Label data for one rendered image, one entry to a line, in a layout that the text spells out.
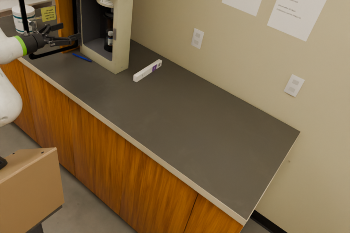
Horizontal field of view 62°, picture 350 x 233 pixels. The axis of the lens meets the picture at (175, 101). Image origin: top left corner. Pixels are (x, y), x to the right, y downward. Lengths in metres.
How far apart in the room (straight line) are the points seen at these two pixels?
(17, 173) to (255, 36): 1.28
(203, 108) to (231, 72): 0.31
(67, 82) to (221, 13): 0.93
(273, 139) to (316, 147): 0.30
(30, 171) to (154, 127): 0.69
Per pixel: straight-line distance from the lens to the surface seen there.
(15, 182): 0.96
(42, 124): 2.27
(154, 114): 1.53
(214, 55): 1.81
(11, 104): 0.98
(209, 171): 1.34
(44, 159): 0.96
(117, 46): 1.69
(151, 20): 2.04
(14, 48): 1.44
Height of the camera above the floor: 1.96
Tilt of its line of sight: 39 degrees down
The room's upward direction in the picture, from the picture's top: 12 degrees clockwise
